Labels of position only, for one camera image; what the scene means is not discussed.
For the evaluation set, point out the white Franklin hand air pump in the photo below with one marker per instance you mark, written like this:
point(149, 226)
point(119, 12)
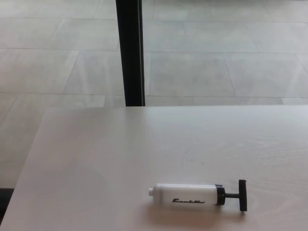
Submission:
point(183, 192)

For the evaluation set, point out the black vertical window post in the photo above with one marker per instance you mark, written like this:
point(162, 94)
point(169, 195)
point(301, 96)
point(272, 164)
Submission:
point(130, 48)

